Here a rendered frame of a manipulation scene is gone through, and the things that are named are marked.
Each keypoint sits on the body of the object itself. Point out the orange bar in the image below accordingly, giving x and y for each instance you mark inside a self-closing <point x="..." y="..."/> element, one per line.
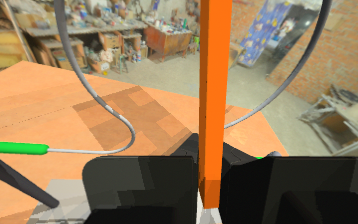
<point x="215" y="25"/>

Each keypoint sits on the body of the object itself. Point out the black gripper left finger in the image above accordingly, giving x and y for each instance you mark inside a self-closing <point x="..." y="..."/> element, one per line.
<point x="134" y="180"/>

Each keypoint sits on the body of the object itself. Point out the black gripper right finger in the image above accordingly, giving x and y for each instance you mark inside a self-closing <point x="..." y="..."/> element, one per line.
<point x="251" y="189"/>

